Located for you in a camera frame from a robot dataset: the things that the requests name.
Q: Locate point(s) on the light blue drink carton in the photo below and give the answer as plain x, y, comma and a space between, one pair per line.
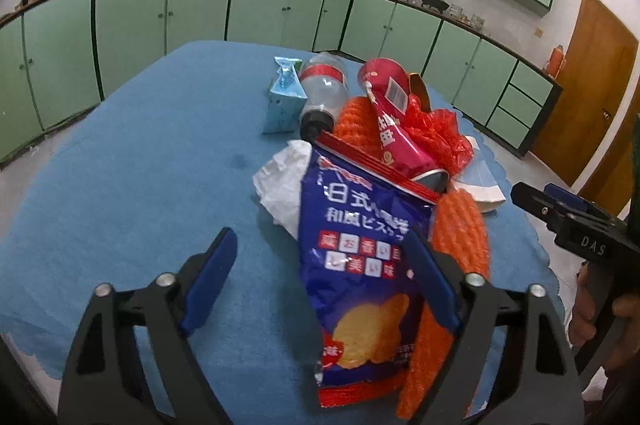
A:
282, 105

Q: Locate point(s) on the blue tablecloth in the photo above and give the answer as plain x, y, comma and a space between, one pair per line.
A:
150, 155

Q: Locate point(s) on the white paper sheet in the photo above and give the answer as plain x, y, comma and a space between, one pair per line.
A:
482, 185

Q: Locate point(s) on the small orange foam net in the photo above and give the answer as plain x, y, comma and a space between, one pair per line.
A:
355, 125

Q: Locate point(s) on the large orange foam net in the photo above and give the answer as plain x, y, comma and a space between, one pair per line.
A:
460, 230

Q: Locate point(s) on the green lower kitchen cabinets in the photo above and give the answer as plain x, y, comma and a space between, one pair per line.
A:
130, 25

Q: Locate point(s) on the clear bottle with red label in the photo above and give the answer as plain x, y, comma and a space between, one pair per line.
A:
325, 90

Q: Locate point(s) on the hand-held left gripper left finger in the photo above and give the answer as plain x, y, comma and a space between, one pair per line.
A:
210, 275

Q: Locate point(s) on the glass jars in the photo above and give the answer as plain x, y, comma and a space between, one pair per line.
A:
465, 17

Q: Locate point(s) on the red snack canister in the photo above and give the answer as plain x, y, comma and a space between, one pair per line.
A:
390, 125

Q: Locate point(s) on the crumpled white tissue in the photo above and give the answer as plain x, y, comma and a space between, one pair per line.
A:
282, 185

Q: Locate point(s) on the blue chip bag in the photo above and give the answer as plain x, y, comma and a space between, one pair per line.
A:
360, 255

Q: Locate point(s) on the red mesh net bag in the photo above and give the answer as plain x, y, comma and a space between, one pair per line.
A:
435, 135

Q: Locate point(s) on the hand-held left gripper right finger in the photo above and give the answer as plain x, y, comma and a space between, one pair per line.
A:
430, 275

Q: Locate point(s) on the orange thermos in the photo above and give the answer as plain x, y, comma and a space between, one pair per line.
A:
556, 61

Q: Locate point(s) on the wooden door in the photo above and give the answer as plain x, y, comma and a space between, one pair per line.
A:
590, 105

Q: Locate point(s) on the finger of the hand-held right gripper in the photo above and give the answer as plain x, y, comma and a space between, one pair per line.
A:
565, 195
537, 205

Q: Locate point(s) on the black wok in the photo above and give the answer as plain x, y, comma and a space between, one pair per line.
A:
434, 1

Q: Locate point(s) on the person's right hand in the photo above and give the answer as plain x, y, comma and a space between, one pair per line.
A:
579, 315

